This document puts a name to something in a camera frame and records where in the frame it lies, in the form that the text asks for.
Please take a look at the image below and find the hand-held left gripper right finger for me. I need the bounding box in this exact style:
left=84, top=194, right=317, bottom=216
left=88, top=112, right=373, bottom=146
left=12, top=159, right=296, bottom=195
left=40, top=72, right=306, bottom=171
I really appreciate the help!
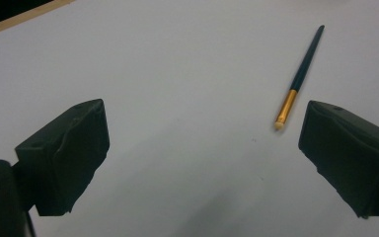
left=297, top=100, right=379, bottom=219

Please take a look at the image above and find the dark makeup brush gold ferrule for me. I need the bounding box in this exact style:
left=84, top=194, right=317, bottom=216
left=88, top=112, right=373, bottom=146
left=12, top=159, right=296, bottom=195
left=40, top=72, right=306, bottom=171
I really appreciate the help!
left=273, top=24, right=326, bottom=131

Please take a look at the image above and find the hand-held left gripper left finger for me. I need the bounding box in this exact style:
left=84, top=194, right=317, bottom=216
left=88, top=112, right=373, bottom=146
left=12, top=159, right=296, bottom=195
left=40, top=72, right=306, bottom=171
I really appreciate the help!
left=12, top=98, right=111, bottom=217

